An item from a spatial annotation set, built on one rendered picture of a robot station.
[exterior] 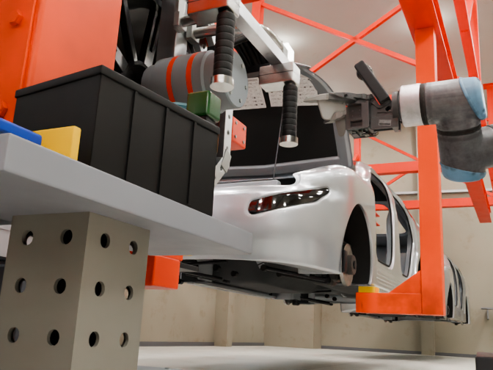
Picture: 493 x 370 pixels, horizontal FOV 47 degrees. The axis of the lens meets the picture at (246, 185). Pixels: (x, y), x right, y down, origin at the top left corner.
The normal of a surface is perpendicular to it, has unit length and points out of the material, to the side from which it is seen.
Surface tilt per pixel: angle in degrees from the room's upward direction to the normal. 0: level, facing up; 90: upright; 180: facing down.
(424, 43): 90
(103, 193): 90
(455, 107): 126
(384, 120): 91
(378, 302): 90
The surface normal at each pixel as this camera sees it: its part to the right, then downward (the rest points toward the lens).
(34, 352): -0.43, -0.25
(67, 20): 0.91, -0.06
